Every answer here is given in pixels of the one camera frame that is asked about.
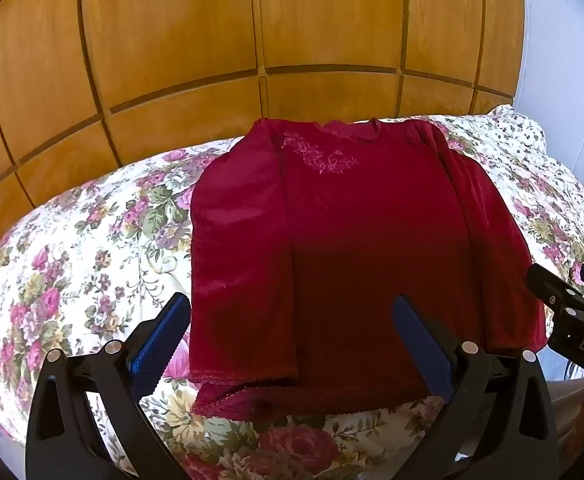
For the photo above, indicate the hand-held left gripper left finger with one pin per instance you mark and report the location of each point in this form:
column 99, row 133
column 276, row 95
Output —
column 164, row 340

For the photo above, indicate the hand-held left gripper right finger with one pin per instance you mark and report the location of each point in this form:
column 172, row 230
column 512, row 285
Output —
column 422, row 345

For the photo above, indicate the dark red embroidered sweater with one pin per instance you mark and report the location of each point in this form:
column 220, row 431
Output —
column 347, row 235

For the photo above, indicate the light cloth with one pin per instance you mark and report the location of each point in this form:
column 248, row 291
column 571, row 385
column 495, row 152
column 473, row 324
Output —
column 579, row 410

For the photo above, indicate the floral bedspread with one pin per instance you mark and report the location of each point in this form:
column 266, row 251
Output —
column 87, row 260

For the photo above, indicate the wooden panelled wardrobe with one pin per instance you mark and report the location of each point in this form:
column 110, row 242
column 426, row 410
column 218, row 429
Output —
column 172, row 35

